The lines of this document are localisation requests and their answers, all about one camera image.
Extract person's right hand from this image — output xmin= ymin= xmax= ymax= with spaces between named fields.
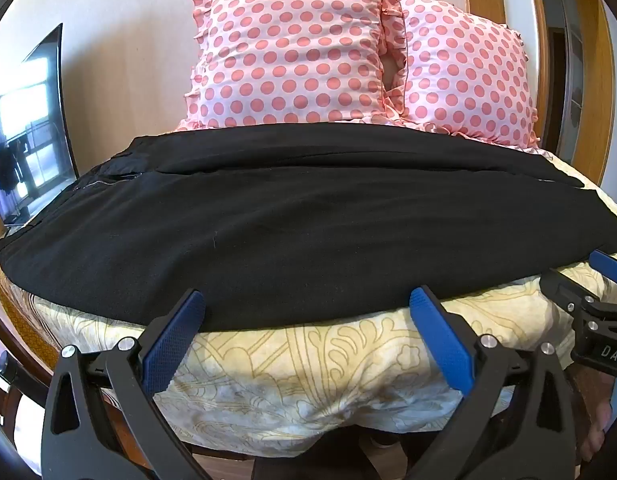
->
xmin=569 ymin=362 xmax=615 ymax=465

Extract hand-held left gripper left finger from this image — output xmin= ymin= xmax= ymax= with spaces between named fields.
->
xmin=42 ymin=288 xmax=210 ymax=480

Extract wooden bed frame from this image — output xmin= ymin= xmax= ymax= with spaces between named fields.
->
xmin=0 ymin=300 xmax=56 ymax=453

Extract pink polka dot pillow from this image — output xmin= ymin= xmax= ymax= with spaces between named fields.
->
xmin=376 ymin=0 xmax=543 ymax=151
xmin=176 ymin=0 xmax=404 ymax=133

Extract black pants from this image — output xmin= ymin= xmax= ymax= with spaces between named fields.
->
xmin=0 ymin=122 xmax=617 ymax=333

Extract yellow patterned bed sheet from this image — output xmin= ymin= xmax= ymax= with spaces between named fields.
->
xmin=0 ymin=152 xmax=617 ymax=453

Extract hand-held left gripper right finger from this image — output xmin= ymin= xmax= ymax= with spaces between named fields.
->
xmin=409 ymin=284 xmax=575 ymax=480

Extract flat screen television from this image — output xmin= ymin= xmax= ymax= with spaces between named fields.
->
xmin=0 ymin=22 xmax=80 ymax=233

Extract wooden door frame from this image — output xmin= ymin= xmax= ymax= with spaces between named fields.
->
xmin=463 ymin=0 xmax=607 ymax=188

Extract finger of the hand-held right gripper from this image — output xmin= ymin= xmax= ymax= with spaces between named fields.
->
xmin=589 ymin=248 xmax=617 ymax=291
xmin=541 ymin=268 xmax=614 ymax=319

